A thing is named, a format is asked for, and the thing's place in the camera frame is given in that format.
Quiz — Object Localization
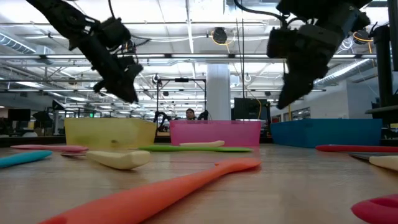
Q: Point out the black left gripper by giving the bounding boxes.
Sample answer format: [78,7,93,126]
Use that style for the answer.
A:
[77,30,144,103]

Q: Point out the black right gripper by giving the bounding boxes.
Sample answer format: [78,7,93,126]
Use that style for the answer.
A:
[267,24,345,110]

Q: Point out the cream handled table knife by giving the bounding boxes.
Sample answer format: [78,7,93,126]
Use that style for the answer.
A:
[178,139,226,148]
[348,151,398,172]
[60,150,152,170]

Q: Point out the red plastic spoon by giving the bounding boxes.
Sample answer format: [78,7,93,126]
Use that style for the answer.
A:
[315,144,398,153]

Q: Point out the pink silicone spatula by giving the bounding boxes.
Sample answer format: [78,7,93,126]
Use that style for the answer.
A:
[10,144,90,153]

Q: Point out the green silicone spatula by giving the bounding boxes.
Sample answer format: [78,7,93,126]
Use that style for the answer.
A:
[137,144,254,153]

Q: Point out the orange rounded silicone spatula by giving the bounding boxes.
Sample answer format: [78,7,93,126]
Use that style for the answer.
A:
[37,157,262,224]

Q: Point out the blue silicone spatula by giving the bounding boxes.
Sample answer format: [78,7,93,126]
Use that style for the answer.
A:
[0,149,53,169]

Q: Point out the red silicone spatula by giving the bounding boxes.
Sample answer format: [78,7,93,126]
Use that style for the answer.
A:
[350,194,398,224]

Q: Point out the yellow translucent plastic bin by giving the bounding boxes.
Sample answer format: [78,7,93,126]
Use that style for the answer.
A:
[63,117,158,149]

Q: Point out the black background monitor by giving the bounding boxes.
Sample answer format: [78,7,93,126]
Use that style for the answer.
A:
[233,97,271,121]

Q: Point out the blue plastic bin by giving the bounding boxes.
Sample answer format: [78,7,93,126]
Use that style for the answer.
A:
[269,118,383,149]

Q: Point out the pink translucent plastic bin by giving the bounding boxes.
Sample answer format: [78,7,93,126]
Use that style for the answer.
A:
[169,119,262,147]

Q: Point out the white building column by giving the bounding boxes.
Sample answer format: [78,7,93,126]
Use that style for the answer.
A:
[206,63,231,121]

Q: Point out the long ceiling light bar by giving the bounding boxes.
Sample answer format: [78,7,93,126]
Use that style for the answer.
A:
[46,53,379,60]

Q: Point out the large grey desk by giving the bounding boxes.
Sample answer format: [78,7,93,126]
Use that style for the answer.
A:
[365,105,398,125]

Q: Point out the black background screen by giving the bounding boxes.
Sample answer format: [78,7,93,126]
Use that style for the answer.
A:
[7,108,32,123]

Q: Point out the silver ceiling duct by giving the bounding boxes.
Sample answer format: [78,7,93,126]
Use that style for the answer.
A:
[0,32,38,54]
[313,58,374,86]

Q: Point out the black background frame rig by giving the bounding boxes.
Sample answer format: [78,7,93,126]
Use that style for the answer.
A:
[155,77,208,121]

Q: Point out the black hanging cable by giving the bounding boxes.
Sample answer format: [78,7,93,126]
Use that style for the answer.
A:
[234,17,246,94]

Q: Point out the black ceiling cable reel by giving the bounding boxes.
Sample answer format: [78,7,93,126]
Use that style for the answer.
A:
[211,27,228,45]
[353,28,371,44]

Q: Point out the black metal rig frame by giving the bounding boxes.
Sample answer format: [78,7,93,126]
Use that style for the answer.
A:
[0,135,398,149]

